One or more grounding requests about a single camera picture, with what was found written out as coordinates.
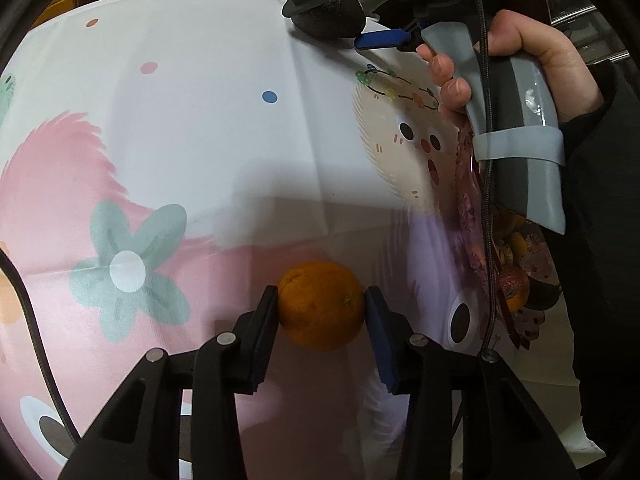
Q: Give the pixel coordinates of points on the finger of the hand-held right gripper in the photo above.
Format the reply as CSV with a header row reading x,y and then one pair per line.
x,y
300,2
380,39

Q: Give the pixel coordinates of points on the steel railing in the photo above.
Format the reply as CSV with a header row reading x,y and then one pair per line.
x,y
590,10

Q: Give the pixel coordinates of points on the person's right hand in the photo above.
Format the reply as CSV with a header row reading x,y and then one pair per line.
x,y
550,55

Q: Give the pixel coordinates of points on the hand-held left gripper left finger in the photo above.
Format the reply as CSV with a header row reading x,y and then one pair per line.
x,y
262,340

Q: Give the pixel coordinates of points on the small tangerine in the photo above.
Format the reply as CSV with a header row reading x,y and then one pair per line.
x,y
506,220

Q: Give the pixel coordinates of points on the yellow apple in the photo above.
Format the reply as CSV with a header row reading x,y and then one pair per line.
x,y
517,246

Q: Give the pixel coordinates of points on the printed cartoon tablecloth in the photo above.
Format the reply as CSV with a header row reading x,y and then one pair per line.
x,y
200,135

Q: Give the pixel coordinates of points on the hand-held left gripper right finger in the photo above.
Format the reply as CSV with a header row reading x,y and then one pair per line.
x,y
385,345

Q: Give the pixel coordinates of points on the large orange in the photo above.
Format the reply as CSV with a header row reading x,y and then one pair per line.
x,y
320,305

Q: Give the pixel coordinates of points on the dark avocado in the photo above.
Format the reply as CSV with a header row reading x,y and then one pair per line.
x,y
330,20

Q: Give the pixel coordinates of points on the red apple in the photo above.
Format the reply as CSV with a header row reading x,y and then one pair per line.
x,y
512,280

